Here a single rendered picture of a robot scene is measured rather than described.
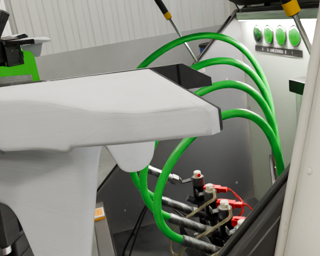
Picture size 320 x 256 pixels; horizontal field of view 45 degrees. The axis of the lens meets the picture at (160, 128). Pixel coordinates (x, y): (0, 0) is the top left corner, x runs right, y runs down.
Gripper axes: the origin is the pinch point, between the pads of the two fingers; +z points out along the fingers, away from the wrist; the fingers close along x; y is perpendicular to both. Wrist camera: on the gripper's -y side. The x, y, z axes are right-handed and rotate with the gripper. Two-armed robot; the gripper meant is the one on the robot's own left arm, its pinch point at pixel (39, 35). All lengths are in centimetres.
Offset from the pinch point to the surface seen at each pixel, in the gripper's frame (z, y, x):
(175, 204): -15, 27, 71
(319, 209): -25, 9, 104
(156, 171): -12, 23, 63
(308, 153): -21, 4, 100
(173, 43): -5, -4, 64
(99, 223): -15, 45, 43
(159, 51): -8, -3, 62
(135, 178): -21, 20, 66
